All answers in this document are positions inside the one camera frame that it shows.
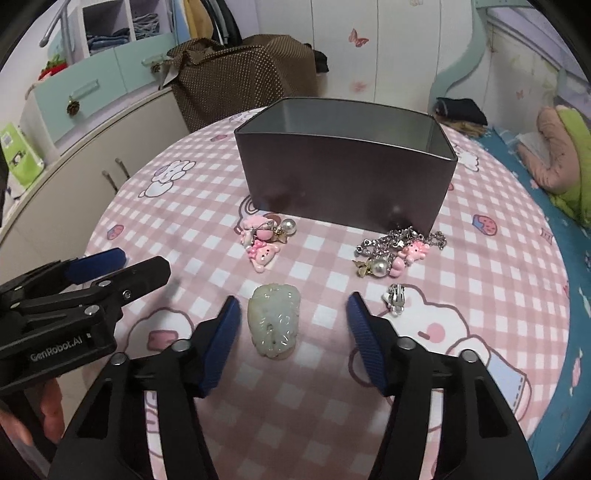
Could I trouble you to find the beige cabinet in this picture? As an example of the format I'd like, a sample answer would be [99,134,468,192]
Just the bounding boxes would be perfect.
[0,85,192,273]

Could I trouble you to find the mint green drawer unit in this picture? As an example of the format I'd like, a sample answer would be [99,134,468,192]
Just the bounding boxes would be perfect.
[34,44,185,144]

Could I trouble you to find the pink bunny charm with pearl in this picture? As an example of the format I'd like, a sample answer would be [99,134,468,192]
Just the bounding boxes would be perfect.
[239,213,297,274]

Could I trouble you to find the brown dotted fabric bag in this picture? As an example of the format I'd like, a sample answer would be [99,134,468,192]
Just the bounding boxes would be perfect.
[159,36,319,134]

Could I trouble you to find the grey metal tin box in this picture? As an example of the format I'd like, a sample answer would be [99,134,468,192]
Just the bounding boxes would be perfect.
[233,97,458,236]

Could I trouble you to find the silver chain bracelet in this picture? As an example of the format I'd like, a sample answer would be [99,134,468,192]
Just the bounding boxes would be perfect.
[355,226,448,257]

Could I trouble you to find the white open shelf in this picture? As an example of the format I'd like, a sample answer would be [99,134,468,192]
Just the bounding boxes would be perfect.
[81,0,185,58]

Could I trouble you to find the green quilt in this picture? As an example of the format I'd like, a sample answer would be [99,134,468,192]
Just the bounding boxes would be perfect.
[549,105,591,222]

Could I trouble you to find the grey metal pole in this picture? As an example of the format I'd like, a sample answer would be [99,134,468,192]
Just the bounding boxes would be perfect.
[39,0,75,48]

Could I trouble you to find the small silver ear clip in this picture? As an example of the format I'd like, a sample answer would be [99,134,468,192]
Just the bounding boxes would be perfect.
[382,284,409,317]

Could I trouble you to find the rolled pink quilt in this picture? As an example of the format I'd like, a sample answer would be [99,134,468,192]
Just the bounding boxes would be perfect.
[516,105,591,195]

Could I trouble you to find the red strawberry decoration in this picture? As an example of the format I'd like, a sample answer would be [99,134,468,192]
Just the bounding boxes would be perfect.
[39,55,68,81]

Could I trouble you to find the blue printed bed sheet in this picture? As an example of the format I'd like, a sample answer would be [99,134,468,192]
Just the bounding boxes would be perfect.
[443,124,591,467]

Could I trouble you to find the folded dark clothes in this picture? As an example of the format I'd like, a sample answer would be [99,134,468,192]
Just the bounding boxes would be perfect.
[434,97,489,127]

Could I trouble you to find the hanging clothes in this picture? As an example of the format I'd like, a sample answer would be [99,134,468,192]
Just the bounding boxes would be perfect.
[182,0,245,47]

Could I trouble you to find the folded tan clothes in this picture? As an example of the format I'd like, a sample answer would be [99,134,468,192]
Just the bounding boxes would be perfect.
[438,117,486,138]

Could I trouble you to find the white wardrobe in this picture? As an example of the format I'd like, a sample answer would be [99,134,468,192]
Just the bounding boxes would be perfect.
[302,0,481,121]

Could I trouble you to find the green cardboard box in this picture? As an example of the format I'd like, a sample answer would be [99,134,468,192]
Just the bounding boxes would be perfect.
[0,121,45,188]

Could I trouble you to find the mint green bed frame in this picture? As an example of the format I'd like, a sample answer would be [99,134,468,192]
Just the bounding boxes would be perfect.
[431,0,497,112]

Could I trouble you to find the folded light blue jeans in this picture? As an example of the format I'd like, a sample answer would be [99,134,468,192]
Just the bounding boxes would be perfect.
[134,11,160,37]

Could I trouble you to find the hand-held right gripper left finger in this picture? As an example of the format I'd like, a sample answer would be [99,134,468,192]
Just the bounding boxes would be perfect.
[48,295,242,480]

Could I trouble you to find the pink kitty charm with pearl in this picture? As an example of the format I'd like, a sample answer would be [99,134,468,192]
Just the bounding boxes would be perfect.
[353,240,432,280]

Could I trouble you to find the person's left hand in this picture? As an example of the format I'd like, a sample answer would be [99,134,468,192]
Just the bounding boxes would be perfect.
[0,377,64,450]

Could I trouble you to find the folded dark blue jeans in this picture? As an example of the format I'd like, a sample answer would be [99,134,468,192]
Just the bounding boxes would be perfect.
[88,28,131,54]

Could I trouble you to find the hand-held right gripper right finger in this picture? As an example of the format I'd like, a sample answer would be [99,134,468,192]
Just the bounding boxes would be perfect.
[346,292,540,480]

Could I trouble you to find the cream bead bracelet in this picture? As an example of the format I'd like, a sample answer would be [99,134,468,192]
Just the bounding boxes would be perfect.
[248,282,302,360]

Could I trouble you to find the pink checked tablecloth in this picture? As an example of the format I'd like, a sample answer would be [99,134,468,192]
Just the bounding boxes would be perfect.
[85,108,573,480]

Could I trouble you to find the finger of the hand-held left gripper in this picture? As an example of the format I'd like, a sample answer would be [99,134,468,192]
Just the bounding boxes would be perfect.
[9,256,171,320]
[0,248,126,305]

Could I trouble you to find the white pillow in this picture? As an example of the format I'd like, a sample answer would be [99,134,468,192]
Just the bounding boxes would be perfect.
[517,133,551,158]

